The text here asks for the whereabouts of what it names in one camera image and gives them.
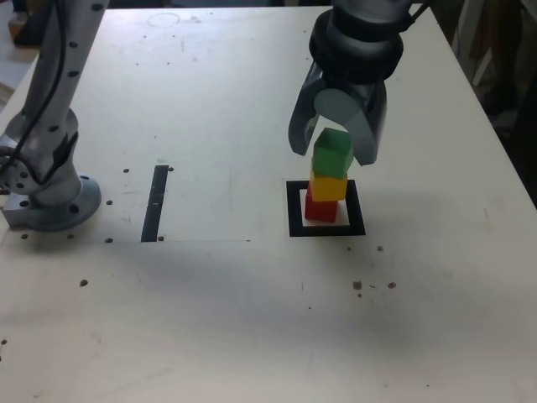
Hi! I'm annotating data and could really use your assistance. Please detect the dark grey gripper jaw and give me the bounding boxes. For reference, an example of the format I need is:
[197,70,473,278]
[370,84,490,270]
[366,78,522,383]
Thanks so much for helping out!
[288,64,325,158]

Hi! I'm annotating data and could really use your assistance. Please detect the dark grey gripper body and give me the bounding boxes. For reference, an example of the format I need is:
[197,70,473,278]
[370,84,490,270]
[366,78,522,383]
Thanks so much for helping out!
[313,62,385,102]

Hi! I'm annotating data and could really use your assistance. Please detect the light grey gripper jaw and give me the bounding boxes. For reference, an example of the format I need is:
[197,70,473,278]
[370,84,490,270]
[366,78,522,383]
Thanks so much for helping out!
[314,81,389,168]

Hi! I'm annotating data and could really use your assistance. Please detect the green cube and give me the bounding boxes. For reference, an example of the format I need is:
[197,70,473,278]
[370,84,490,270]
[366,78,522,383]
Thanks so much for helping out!
[312,128,352,180]

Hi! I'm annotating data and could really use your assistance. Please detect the yellow cube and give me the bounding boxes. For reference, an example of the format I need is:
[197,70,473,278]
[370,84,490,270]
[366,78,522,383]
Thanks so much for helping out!
[309,170,348,202]

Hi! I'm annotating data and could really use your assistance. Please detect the red cube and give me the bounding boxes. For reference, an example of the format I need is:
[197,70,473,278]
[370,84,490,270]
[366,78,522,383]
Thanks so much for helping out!
[304,188,339,222]

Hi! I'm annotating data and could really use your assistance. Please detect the black tape square outline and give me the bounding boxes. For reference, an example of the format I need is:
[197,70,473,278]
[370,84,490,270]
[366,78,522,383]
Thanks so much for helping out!
[285,179,367,238]

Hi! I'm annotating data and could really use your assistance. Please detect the black tape strip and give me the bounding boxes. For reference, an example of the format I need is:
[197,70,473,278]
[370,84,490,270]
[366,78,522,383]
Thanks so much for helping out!
[140,165,169,243]

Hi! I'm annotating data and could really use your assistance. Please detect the brown wooden block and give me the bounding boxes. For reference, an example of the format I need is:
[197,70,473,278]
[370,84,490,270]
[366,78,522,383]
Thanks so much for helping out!
[8,12,33,47]

